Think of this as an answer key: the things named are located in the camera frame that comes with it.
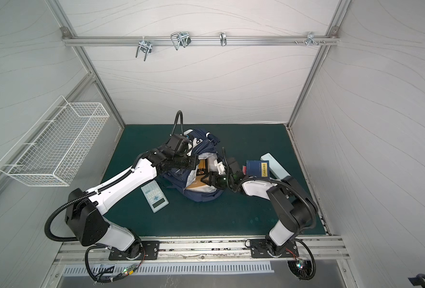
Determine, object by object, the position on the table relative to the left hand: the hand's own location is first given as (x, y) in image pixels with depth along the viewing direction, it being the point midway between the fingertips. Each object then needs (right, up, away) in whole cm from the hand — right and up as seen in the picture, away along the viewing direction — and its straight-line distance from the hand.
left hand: (197, 162), depth 79 cm
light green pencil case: (+41, -5, +19) cm, 46 cm away
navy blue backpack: (-4, -9, +1) cm, 10 cm away
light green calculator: (-23, -18, +9) cm, 30 cm away
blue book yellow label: (+32, -6, +18) cm, 37 cm away
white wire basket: (-55, +6, -11) cm, 56 cm away
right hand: (+3, -10, +8) cm, 13 cm away
